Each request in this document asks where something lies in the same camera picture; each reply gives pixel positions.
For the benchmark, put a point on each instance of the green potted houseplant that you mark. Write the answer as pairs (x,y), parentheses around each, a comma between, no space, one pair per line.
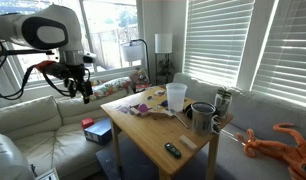
(166,68)

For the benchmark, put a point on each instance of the straight floor lamp white shade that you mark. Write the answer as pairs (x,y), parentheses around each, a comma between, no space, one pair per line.
(163,43)

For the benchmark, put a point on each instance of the small red box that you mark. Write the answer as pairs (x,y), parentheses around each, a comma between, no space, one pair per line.
(87,122)

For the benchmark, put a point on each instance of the light wooden table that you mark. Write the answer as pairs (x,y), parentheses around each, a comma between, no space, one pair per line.
(149,133)

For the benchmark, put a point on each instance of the black horizontal rod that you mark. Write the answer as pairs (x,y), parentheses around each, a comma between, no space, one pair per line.
(26,52)

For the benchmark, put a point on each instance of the dark blue rug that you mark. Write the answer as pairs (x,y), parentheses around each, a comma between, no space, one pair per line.
(133,166)

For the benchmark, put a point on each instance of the blue cardboard box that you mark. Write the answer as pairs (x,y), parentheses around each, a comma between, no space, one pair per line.
(99,131)

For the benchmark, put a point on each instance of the grey fabric sofa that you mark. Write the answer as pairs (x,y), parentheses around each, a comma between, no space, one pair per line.
(259,113)

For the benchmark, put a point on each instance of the white window blinds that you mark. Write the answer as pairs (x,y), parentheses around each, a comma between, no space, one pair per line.
(286,50)
(216,40)

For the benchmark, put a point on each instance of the orange plush squid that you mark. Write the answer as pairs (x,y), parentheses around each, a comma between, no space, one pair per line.
(283,153)

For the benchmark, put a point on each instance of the translucent plastic cup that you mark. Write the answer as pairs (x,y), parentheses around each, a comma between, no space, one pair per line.
(176,96)

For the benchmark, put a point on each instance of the grey metal mug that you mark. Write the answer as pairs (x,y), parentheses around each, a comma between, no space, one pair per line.
(202,120)

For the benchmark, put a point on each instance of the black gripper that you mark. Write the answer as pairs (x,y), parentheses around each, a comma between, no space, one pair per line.
(74,75)

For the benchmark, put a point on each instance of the purple ball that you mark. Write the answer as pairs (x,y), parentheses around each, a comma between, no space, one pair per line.
(143,108)

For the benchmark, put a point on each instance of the brown plush toy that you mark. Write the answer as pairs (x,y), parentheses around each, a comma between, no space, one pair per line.
(139,78)

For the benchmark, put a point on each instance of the glass jar with plant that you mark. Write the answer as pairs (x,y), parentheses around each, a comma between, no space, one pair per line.
(223,103)

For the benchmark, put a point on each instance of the floral pillow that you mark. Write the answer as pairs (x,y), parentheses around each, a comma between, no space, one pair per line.
(111,86)

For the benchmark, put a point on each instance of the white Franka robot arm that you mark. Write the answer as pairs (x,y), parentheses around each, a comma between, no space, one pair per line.
(13,26)

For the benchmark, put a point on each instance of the arc floor lamp white shade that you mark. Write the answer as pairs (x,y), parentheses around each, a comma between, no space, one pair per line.
(133,51)

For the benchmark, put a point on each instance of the black round object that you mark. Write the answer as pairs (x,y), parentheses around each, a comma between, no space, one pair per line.
(187,111)

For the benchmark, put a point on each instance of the black remote control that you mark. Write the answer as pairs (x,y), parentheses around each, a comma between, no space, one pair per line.
(173,150)

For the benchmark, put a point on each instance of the orange wrist mount piece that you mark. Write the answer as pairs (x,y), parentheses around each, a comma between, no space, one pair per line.
(44,65)

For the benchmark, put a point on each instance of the cream leather sofa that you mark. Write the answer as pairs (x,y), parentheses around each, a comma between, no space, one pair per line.
(36,113)

